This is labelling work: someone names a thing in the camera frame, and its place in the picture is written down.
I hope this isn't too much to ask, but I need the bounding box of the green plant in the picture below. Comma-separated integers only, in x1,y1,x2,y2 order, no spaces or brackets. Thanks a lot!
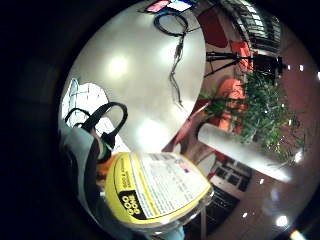
199,71,306,163

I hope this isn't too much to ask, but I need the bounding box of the black window railing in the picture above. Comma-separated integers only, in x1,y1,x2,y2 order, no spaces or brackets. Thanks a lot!
222,0,283,54

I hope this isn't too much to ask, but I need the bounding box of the dark red chair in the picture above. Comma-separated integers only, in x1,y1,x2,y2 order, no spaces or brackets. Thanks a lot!
199,7,230,49

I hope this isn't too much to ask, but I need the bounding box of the orange chair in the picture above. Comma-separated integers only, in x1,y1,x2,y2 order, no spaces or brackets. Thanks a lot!
216,78,248,132

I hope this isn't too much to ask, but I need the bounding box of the red chair at table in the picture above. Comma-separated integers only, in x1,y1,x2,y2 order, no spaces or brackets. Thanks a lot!
170,102,214,149

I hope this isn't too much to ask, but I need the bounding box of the black tripod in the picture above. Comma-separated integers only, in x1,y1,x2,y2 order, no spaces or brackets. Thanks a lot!
203,50,285,80

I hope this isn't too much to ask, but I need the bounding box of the black cable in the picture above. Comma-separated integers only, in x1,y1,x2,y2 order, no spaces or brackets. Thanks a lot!
153,10,202,108

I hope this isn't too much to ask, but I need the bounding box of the white planter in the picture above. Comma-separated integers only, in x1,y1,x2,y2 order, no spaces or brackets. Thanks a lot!
197,122,295,183

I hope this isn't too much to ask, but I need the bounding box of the bright red chair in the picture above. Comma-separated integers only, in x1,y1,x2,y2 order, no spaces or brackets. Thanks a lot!
229,40,255,73

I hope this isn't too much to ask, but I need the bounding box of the yellow label clear bottle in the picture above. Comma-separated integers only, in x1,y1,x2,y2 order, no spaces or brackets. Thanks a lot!
104,151,215,235

